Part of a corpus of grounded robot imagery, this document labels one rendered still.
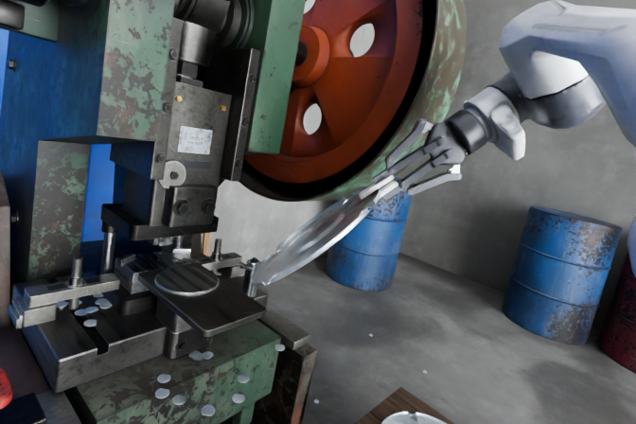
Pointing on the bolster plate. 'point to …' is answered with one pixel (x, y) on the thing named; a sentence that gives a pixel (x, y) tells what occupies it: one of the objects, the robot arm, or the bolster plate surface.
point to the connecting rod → (203, 10)
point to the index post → (250, 278)
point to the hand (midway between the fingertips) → (378, 189)
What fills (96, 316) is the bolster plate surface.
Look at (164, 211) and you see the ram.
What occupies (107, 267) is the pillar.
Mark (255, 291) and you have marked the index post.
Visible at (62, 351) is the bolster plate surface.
